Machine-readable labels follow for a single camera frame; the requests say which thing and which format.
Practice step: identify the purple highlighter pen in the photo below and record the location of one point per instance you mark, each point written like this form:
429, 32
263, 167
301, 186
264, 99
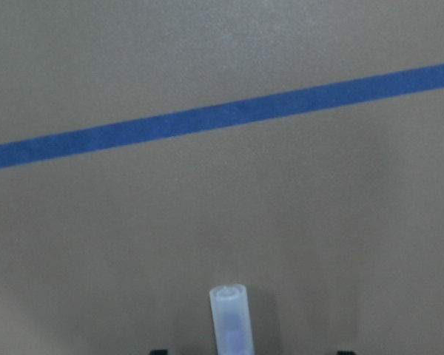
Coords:
231, 319

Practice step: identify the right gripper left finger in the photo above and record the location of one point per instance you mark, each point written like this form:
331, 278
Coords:
158, 352

